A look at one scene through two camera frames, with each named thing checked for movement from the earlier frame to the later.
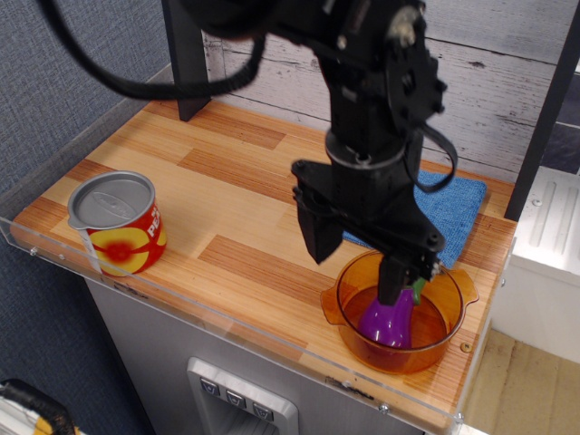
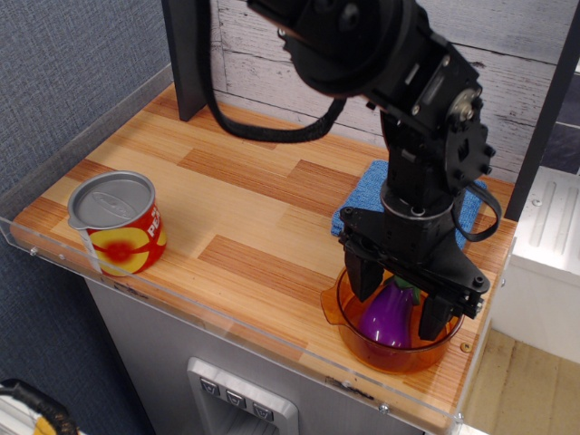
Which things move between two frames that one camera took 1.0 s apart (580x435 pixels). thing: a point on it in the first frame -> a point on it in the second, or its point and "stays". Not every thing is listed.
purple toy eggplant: [388, 324] stays
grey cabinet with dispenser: [188, 381] stays
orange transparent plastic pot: [434, 324] stays
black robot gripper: [369, 185] -> [414, 238]
